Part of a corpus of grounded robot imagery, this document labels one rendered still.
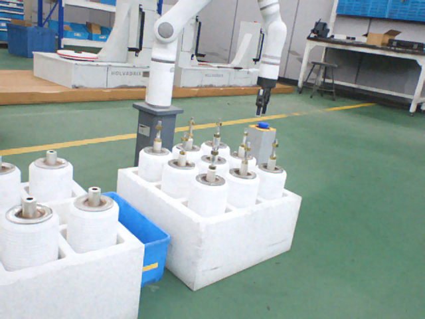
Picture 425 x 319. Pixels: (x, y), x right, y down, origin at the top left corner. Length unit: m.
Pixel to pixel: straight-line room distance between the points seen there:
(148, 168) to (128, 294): 0.40
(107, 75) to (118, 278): 2.52
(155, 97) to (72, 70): 1.59
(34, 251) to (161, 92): 0.91
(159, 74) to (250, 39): 3.42
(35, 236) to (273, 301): 0.58
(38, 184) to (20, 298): 0.32
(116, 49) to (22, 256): 2.82
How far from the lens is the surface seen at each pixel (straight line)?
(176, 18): 1.47
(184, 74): 3.78
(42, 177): 0.97
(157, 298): 0.97
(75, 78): 3.06
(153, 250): 0.95
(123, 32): 3.47
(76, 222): 0.78
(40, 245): 0.74
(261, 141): 1.34
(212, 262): 0.99
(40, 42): 5.53
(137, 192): 1.11
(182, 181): 1.02
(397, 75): 6.18
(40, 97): 2.86
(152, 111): 1.48
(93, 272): 0.78
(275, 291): 1.06
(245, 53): 4.81
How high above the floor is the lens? 0.59
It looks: 18 degrees down
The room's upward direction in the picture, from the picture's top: 9 degrees clockwise
